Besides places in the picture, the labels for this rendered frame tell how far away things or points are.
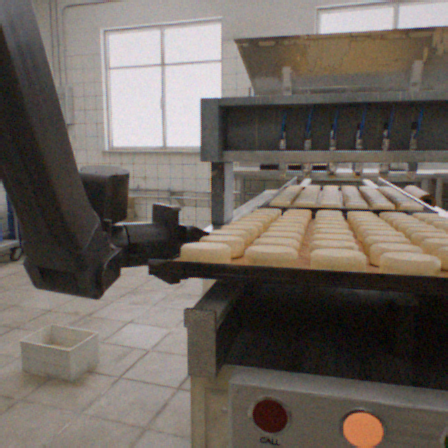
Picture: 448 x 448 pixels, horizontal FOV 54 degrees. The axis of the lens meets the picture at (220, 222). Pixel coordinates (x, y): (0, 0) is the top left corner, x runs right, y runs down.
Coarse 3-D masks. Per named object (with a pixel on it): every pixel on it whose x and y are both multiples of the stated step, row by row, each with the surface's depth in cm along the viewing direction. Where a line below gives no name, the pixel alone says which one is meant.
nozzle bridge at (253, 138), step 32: (224, 96) 108; (256, 96) 106; (288, 96) 104; (320, 96) 102; (352, 96) 101; (384, 96) 99; (416, 96) 98; (224, 128) 115; (256, 128) 116; (288, 128) 114; (320, 128) 112; (352, 128) 110; (224, 160) 114; (256, 160) 112; (288, 160) 110; (320, 160) 108; (352, 160) 106; (384, 160) 104; (416, 160) 103; (224, 192) 123
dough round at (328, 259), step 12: (312, 252) 41; (324, 252) 41; (336, 252) 41; (348, 252) 41; (360, 252) 41; (312, 264) 40; (324, 264) 39; (336, 264) 38; (348, 264) 38; (360, 264) 39
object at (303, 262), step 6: (312, 222) 87; (348, 222) 87; (348, 228) 77; (306, 234) 68; (354, 234) 69; (306, 240) 62; (306, 246) 57; (360, 246) 57; (300, 252) 52; (306, 252) 52; (180, 258) 47; (240, 258) 48; (300, 258) 48; (306, 258) 48; (366, 258) 49; (300, 264) 45; (306, 264) 45; (366, 264) 45; (366, 270) 42; (372, 270) 42; (378, 270) 42; (444, 270) 43; (444, 276) 40
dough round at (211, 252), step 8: (184, 248) 42; (192, 248) 42; (200, 248) 42; (208, 248) 42; (216, 248) 42; (224, 248) 42; (184, 256) 42; (192, 256) 41; (200, 256) 41; (208, 256) 41; (216, 256) 41; (224, 256) 42
